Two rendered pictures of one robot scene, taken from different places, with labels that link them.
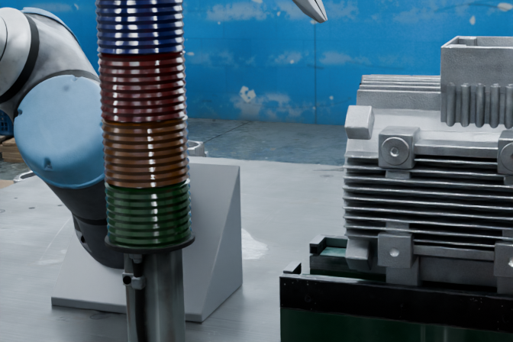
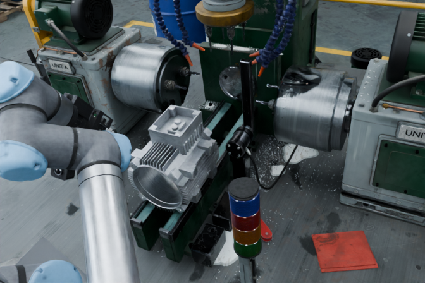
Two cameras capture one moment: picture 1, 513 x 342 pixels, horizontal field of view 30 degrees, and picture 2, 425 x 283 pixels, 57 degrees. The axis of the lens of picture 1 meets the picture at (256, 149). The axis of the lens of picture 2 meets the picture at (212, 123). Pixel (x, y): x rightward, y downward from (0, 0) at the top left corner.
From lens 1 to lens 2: 1.01 m
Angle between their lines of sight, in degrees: 74
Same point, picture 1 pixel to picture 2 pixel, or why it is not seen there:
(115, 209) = (257, 246)
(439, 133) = (187, 158)
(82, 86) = (50, 268)
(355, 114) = (176, 174)
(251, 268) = not seen: hidden behind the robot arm
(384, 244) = (197, 197)
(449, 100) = (185, 148)
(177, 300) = not seen: hidden behind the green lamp
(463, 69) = (184, 138)
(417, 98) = (174, 155)
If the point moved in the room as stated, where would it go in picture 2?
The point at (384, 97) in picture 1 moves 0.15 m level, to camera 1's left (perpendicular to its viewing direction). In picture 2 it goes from (168, 162) to (155, 208)
